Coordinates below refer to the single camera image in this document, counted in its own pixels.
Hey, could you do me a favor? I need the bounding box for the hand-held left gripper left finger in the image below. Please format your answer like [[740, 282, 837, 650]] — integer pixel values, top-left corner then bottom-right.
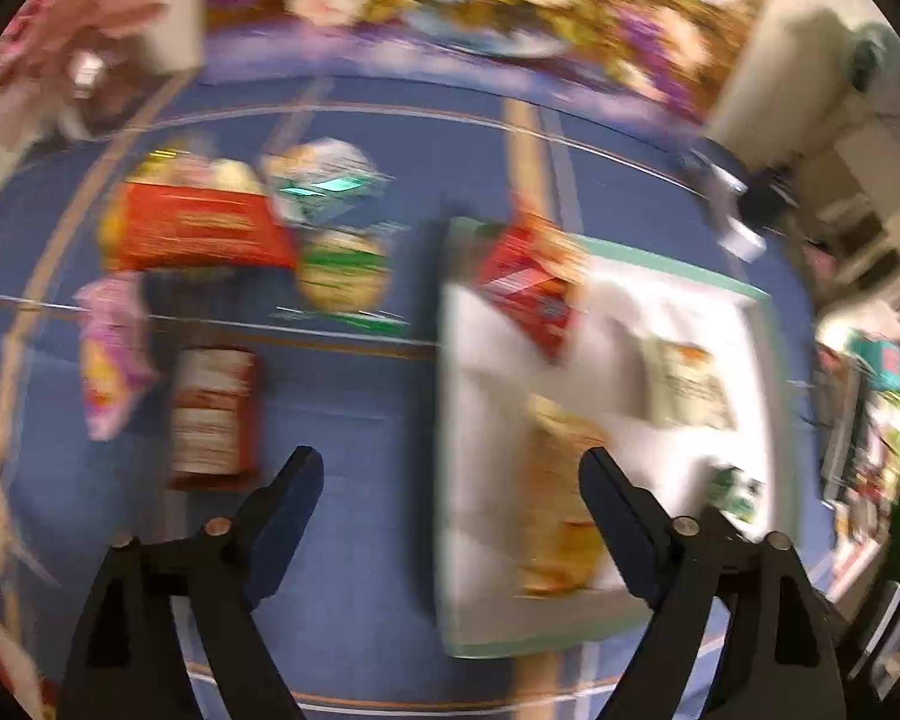
[[58, 446, 325, 720]]

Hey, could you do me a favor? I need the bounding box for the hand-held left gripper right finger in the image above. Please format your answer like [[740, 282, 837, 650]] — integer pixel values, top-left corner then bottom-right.
[[579, 446, 848, 720]]

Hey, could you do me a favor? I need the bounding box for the white tray with green rim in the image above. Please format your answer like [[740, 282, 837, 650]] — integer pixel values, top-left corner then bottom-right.
[[435, 216, 785, 657]]

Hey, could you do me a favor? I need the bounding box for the large red snack bag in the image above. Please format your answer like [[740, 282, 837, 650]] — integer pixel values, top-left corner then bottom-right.
[[105, 180, 301, 275]]

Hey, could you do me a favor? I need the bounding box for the clear pastry bun packet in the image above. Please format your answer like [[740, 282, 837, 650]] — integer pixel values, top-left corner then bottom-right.
[[187, 154, 267, 196]]

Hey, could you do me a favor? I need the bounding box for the orange snack packet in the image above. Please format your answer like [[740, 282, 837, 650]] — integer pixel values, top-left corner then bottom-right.
[[521, 394, 623, 597]]

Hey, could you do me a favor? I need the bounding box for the stack of magazines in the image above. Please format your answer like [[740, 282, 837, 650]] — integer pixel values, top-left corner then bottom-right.
[[814, 330, 900, 601]]

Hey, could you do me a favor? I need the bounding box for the small green snack packet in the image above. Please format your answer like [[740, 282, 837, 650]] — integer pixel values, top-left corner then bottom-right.
[[705, 465, 766, 522]]

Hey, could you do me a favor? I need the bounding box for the red and white snack box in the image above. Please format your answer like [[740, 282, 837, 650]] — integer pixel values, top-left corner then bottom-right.
[[166, 345, 263, 492]]

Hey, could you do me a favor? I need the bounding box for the blue checked tablecloth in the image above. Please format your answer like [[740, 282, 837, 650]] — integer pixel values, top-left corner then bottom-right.
[[0, 37, 833, 720]]

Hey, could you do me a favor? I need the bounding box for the beige snack packet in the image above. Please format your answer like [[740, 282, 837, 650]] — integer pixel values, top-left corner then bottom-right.
[[645, 337, 740, 432]]

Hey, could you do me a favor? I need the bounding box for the pink snack packet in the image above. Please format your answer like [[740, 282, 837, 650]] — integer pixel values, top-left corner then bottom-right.
[[75, 274, 158, 442]]

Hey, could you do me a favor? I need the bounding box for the green and white snack packet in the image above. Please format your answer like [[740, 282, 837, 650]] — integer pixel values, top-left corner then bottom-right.
[[296, 229, 391, 312]]

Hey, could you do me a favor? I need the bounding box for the red pointed snack packet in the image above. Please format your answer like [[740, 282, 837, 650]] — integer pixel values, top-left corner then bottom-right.
[[476, 199, 593, 365]]

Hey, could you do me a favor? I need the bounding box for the black and silver object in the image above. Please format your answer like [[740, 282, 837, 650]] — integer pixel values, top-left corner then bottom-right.
[[690, 157, 796, 263]]

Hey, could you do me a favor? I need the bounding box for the pale green snack packet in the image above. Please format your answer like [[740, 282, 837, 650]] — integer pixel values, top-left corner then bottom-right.
[[261, 139, 395, 226]]

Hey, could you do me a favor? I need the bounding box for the white cabinet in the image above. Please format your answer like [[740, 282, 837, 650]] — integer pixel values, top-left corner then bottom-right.
[[709, 0, 900, 188]]

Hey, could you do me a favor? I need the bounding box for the pink wrapped flower bouquet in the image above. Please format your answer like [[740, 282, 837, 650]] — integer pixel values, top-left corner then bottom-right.
[[0, 0, 170, 151]]

